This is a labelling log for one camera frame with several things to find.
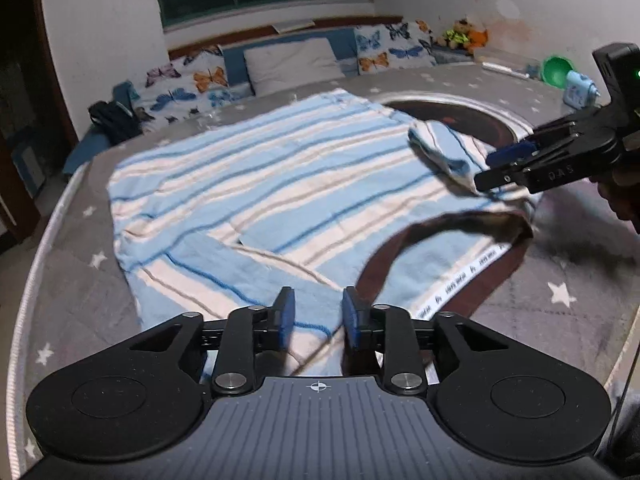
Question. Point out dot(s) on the grey pillow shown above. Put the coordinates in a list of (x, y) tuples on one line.
[(295, 65)]

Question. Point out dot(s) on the clear plastic storage box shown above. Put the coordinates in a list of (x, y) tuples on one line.
[(505, 55)]

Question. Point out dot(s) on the green bowl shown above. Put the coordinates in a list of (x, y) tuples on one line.
[(557, 71)]

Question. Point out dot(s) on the butterfly print cushion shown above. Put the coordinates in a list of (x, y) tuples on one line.
[(175, 95), (395, 47)]

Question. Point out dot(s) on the book on window sill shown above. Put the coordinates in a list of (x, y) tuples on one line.
[(292, 25)]

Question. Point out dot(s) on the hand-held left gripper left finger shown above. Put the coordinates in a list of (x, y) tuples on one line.
[(286, 312)]

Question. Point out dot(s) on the blue unicorn pencil sharpener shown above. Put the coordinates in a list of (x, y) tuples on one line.
[(580, 90)]

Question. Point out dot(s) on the person's right hand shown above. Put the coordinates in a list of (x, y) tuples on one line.
[(625, 195)]

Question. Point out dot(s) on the dark backpack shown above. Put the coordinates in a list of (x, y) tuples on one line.
[(115, 122)]

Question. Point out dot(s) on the grey star tablecloth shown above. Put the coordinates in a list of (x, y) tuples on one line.
[(560, 320)]

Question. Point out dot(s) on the orange plush toy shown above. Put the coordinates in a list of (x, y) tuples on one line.
[(478, 39)]

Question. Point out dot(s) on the blue striped knit garment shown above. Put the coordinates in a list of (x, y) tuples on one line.
[(250, 185)]

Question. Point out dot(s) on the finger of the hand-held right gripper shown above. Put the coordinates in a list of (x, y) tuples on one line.
[(512, 152), (500, 179)]

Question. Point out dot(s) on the brown teddy bear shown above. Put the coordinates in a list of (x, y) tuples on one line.
[(457, 35)]

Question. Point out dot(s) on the white power strip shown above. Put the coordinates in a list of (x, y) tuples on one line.
[(505, 70)]

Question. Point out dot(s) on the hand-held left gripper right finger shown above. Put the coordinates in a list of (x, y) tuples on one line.
[(352, 322)]

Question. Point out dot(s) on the blue upholstered bench sofa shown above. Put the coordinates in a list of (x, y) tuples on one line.
[(340, 42)]

